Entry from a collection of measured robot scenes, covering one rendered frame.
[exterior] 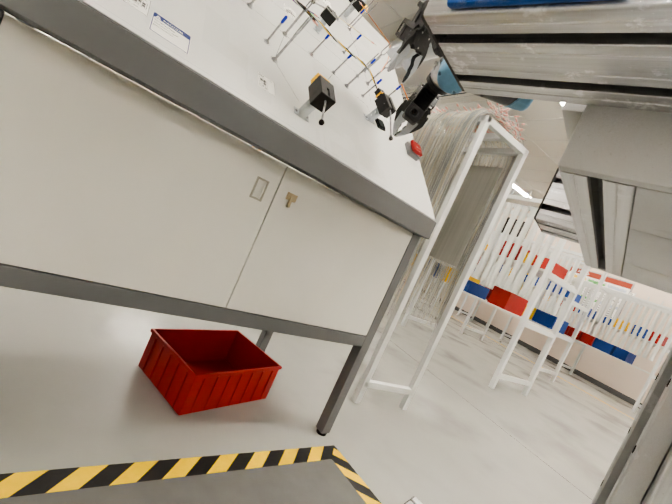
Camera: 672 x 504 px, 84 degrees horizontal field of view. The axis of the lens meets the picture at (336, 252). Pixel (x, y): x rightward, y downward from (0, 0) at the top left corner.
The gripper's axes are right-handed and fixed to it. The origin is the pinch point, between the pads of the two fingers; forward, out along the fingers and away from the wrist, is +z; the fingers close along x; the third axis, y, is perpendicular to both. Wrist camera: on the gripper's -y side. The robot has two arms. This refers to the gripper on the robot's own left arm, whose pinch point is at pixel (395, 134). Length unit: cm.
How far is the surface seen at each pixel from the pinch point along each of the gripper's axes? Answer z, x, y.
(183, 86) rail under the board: -13, 41, -49
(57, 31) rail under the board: -18, 56, -60
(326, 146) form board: -2.7, 13.7, -26.4
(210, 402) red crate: 63, -4, -82
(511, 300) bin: 167, -202, 147
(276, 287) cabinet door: 23, 2, -55
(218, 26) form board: -12, 48, -27
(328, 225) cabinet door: 13.2, 0.5, -34.1
